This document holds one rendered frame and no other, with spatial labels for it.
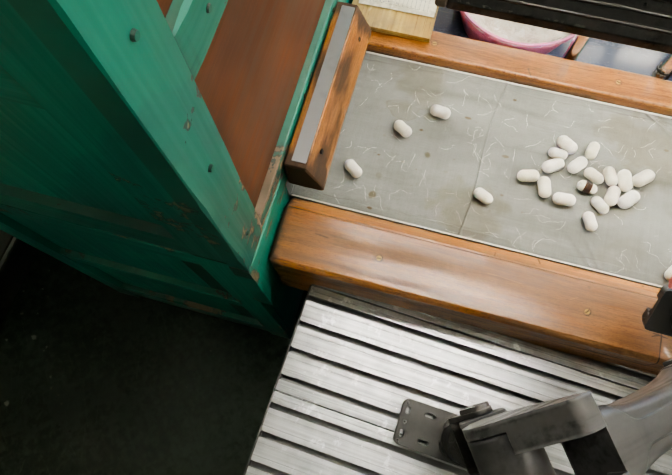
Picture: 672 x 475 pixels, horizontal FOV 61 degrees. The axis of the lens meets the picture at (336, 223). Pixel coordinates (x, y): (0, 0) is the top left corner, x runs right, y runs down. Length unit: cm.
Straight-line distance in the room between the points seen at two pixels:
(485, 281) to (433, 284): 8
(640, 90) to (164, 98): 84
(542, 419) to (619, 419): 6
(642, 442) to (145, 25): 49
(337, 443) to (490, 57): 68
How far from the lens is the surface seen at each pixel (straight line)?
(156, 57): 42
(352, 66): 94
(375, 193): 93
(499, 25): 114
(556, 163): 98
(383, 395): 94
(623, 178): 101
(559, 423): 52
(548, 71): 106
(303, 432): 94
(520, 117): 103
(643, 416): 57
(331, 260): 87
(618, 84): 109
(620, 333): 93
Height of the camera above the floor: 160
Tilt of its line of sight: 71 degrees down
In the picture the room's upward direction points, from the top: 5 degrees counter-clockwise
